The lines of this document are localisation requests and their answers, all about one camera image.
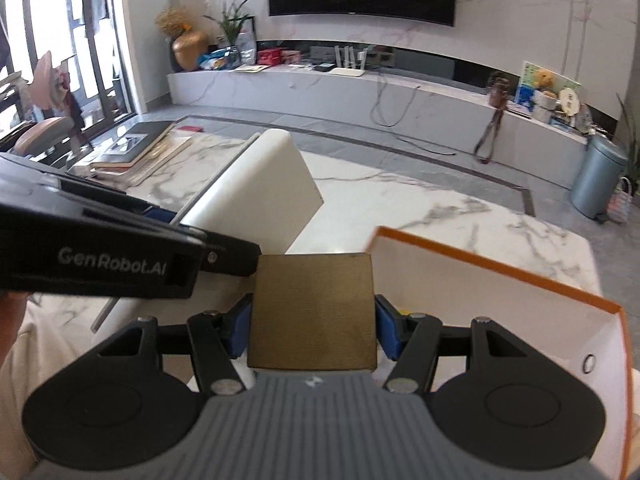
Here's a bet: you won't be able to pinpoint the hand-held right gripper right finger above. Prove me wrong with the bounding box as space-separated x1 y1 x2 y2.
375 295 528 393

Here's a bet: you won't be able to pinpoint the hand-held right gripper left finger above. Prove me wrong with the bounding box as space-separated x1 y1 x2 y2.
97 294 255 395

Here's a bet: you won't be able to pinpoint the brown square cardboard box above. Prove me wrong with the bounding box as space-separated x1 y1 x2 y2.
247 254 377 372

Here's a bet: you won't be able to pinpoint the white rectangular box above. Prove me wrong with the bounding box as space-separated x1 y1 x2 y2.
182 129 325 256

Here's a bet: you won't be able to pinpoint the white box orange rim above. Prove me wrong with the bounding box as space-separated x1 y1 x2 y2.
367 226 633 480

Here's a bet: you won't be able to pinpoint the person's left hand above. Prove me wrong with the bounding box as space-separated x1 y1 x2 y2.
0 291 30 356

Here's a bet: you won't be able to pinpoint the stack of books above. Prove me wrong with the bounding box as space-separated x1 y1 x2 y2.
90 135 193 186

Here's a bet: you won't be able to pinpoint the black book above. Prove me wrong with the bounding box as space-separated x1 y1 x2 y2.
92 120 176 168

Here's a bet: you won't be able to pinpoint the brown chair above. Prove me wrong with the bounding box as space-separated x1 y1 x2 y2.
15 117 73 156

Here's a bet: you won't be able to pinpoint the pink hat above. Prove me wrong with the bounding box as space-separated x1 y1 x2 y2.
30 50 71 111

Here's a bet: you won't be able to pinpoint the blue snack packets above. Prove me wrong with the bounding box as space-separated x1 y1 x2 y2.
197 47 241 71

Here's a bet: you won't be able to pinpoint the gold vase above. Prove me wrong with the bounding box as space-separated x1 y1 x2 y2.
172 30 208 72

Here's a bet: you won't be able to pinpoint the marble media console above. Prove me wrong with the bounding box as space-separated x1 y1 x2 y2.
167 65 588 191

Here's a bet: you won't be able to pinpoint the dried yellow flowers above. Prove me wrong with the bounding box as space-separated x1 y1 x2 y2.
155 7 193 38

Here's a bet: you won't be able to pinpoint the green potted plant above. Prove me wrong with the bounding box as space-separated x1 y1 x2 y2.
202 0 258 48

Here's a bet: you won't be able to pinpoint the white router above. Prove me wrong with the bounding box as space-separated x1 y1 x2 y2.
330 45 366 77

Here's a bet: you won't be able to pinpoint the grey pedal trash can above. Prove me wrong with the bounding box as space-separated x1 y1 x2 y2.
571 132 628 220

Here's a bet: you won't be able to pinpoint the woven pastel bag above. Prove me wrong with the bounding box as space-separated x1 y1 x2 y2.
606 177 633 223

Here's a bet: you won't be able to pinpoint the printed picture card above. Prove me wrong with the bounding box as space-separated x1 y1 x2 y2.
515 61 581 111

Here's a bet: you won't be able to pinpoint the black cable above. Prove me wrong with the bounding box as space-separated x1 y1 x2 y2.
372 72 456 156

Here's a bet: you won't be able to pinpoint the brown bottle with strap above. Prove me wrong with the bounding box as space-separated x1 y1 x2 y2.
475 72 508 163

